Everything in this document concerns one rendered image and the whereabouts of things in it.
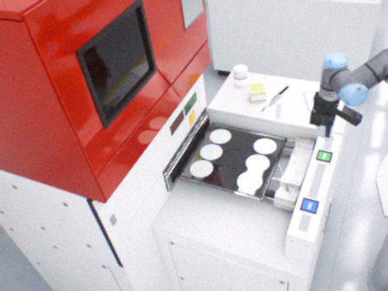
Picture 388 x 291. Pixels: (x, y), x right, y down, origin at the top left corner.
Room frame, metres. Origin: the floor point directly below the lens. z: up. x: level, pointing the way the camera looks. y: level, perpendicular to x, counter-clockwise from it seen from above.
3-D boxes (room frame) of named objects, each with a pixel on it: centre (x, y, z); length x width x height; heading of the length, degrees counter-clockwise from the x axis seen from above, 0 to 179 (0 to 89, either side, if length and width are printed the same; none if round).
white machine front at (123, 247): (1.10, 0.12, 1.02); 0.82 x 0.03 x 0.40; 149
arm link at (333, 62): (1.02, -0.50, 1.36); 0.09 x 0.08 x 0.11; 5
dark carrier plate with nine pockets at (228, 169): (1.15, -0.17, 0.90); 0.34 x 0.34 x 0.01; 59
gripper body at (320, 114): (1.03, -0.49, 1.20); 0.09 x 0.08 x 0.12; 58
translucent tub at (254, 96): (1.45, -0.34, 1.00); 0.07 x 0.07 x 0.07; 86
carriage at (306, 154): (1.03, -0.40, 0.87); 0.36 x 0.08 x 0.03; 149
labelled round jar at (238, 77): (1.59, -0.29, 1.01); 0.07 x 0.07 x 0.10
